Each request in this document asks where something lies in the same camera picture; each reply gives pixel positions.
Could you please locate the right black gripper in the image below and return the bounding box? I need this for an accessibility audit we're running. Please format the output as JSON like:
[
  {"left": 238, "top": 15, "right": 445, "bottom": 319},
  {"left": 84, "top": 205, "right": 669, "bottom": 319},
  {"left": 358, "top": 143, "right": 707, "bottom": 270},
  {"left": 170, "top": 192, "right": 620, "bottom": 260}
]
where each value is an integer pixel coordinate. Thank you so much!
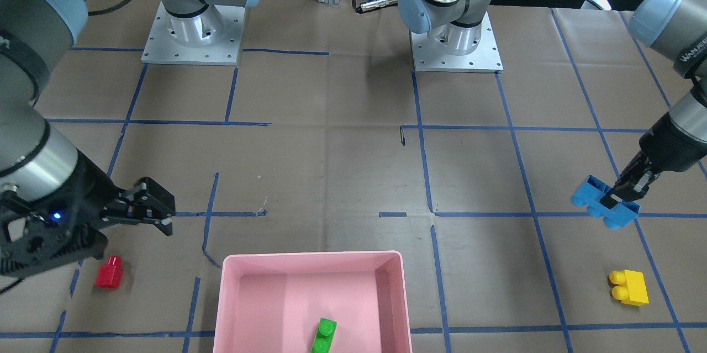
[{"left": 1, "top": 152, "right": 175, "bottom": 278}]

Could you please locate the green toy block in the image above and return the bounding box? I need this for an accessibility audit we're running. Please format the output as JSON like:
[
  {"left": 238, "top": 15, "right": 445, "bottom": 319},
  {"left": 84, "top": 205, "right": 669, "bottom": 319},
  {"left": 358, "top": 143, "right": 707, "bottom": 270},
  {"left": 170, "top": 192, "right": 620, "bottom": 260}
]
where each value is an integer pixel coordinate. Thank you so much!
[{"left": 310, "top": 318, "right": 337, "bottom": 353}]

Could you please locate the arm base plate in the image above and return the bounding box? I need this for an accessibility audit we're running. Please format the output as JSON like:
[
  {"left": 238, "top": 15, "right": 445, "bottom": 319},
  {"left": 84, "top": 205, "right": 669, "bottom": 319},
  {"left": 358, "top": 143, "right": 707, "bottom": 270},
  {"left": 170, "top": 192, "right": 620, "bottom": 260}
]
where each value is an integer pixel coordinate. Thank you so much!
[
  {"left": 410, "top": 13, "right": 504, "bottom": 73},
  {"left": 141, "top": 4, "right": 247, "bottom": 66}
]

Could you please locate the pink plastic box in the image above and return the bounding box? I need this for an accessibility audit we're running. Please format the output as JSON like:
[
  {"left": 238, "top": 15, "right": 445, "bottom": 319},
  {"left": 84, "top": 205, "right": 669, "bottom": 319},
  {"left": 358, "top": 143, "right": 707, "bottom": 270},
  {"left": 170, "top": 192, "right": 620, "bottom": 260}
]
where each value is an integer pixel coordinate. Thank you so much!
[{"left": 213, "top": 251, "right": 413, "bottom": 352}]

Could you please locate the brown paper table cover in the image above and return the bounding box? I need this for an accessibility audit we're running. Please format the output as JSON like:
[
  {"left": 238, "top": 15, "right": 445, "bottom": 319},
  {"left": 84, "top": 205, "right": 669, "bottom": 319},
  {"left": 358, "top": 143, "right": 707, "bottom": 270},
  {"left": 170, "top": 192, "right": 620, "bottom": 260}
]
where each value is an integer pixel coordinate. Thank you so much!
[{"left": 2, "top": 0, "right": 705, "bottom": 352}]

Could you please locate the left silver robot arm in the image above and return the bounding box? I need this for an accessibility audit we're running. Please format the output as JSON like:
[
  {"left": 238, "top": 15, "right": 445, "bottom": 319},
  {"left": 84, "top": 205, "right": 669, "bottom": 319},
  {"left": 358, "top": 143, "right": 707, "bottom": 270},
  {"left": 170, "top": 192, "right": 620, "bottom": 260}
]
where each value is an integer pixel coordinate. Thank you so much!
[{"left": 599, "top": 0, "right": 706, "bottom": 208}]

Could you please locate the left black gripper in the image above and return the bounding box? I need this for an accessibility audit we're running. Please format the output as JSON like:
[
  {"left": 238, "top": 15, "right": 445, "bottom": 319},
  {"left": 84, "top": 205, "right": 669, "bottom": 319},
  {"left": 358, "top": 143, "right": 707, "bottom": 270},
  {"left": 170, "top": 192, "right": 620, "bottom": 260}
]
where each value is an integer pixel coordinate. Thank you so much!
[{"left": 599, "top": 112, "right": 706, "bottom": 209}]

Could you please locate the yellow toy block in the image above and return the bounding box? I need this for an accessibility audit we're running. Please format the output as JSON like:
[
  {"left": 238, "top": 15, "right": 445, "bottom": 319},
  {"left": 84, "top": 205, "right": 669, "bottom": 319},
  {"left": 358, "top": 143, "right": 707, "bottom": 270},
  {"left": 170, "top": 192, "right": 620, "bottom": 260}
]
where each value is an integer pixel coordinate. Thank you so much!
[{"left": 608, "top": 269, "right": 650, "bottom": 306}]

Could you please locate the red toy block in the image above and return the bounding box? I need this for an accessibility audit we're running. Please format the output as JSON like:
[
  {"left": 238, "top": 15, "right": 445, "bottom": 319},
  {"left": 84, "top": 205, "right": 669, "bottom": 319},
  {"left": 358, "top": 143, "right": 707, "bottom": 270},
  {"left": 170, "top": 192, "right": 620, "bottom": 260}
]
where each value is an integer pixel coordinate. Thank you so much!
[{"left": 94, "top": 256, "right": 124, "bottom": 289}]

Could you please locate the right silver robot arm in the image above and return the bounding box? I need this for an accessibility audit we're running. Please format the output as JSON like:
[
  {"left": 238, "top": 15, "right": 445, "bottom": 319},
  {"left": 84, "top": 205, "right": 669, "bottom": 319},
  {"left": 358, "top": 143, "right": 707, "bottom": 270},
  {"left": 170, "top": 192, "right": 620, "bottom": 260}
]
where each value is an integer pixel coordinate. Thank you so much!
[{"left": 1, "top": 0, "right": 175, "bottom": 280}]

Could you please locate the blue toy block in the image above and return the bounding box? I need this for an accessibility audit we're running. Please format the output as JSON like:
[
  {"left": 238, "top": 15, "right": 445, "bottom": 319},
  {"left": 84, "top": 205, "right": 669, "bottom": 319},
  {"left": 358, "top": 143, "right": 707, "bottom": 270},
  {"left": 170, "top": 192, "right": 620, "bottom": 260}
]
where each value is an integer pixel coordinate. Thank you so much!
[{"left": 571, "top": 175, "right": 641, "bottom": 230}]

